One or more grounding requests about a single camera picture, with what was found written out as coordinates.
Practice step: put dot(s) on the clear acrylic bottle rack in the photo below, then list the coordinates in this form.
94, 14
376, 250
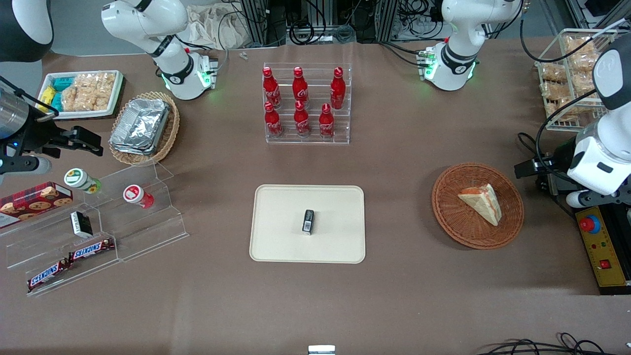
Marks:
340, 125

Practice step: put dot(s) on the yellow snack packet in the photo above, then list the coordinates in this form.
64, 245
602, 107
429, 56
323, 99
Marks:
46, 95

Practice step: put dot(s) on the aluminium foil container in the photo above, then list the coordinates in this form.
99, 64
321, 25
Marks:
140, 123

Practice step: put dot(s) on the beige plastic tray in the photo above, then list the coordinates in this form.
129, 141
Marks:
281, 222

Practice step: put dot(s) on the rice cracker pack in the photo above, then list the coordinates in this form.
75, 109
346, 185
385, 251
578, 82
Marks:
96, 83
81, 101

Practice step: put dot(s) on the black and white small box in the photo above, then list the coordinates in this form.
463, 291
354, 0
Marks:
81, 224

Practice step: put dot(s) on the fried snack bag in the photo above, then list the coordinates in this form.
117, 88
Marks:
580, 45
584, 62
553, 72
561, 109
583, 83
556, 90

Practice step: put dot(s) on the aluminium frame rack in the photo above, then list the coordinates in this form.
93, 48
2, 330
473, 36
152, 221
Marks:
256, 22

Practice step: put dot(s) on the Snickers bar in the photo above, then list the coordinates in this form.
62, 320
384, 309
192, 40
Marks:
47, 275
91, 250

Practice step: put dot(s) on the green lid cup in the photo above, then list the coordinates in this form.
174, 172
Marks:
76, 178

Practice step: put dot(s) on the clear acrylic stepped stand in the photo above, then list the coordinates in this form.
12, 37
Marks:
148, 231

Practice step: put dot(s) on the brown round wicker basket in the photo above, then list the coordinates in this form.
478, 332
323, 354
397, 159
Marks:
453, 212

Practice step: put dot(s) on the teal snack packet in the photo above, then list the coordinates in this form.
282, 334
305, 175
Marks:
56, 102
62, 83

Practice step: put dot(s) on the black table appliance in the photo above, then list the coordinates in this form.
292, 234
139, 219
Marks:
617, 222

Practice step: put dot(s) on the yellow emergency stop box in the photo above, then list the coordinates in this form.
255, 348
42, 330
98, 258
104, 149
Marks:
604, 251

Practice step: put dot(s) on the light oval wicker basket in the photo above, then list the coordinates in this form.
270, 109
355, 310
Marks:
170, 133

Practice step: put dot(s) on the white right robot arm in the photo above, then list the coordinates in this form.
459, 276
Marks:
172, 74

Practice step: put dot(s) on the small white device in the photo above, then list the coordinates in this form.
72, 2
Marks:
321, 350

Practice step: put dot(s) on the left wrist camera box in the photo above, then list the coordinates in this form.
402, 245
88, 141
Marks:
579, 198

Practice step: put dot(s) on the triangular sandwich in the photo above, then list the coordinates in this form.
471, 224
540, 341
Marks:
480, 201

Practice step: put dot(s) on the red lid cup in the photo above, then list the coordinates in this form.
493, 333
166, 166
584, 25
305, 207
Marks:
133, 193

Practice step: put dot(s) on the red cola bottle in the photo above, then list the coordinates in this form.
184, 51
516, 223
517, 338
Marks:
301, 122
272, 123
299, 88
326, 123
271, 91
337, 88

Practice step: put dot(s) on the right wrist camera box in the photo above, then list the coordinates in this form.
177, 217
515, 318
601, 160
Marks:
27, 165

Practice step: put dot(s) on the aluminium frame post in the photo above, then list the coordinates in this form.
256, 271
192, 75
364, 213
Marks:
581, 15

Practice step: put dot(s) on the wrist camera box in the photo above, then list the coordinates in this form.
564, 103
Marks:
27, 165
579, 198

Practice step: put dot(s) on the beige cloth bag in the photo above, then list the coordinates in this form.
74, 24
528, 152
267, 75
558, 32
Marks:
217, 29

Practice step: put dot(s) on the white rectangular snack tray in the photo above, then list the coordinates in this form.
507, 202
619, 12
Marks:
74, 115

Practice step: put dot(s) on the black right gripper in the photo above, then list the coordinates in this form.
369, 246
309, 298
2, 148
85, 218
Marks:
35, 134

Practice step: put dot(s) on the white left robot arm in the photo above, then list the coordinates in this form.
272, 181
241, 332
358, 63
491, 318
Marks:
458, 54

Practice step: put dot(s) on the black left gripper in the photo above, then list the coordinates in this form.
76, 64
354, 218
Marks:
560, 156

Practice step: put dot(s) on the red cookie box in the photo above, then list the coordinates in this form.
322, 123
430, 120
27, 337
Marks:
34, 199

